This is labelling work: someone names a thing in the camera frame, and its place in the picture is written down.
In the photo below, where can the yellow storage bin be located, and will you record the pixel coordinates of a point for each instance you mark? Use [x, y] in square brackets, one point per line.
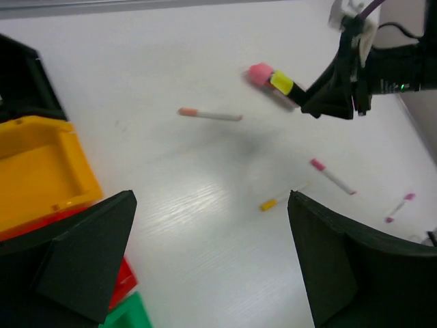
[44, 171]

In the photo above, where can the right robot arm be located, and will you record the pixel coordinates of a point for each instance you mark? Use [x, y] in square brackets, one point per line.
[346, 10]

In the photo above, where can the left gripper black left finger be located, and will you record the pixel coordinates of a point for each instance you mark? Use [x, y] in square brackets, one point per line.
[64, 274]

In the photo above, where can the red storage bin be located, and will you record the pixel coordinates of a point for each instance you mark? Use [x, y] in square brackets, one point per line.
[126, 279]

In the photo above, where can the white pen pink cap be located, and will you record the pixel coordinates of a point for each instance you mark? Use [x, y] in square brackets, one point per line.
[332, 177]

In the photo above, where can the white pen orange cap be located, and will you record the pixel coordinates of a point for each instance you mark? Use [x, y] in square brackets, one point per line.
[209, 115]

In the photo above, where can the green storage bin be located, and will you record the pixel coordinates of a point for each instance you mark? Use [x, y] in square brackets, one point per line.
[130, 313]

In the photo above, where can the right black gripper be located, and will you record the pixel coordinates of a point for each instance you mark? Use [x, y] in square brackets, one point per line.
[385, 71]

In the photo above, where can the white pen yellow cap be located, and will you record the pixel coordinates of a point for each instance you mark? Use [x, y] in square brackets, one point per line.
[281, 197]

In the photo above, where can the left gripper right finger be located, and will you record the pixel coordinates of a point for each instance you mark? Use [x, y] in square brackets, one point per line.
[357, 276]

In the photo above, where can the white pen purple cap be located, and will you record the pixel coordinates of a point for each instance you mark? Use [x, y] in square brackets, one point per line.
[392, 213]

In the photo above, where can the pink capped glue bottle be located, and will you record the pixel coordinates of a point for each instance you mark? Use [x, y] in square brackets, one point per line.
[258, 77]

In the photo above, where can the yellow black highlighter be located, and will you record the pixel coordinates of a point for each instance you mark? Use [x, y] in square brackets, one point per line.
[288, 88]

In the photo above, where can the black storage bin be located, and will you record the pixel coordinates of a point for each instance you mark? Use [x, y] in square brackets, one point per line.
[25, 87]

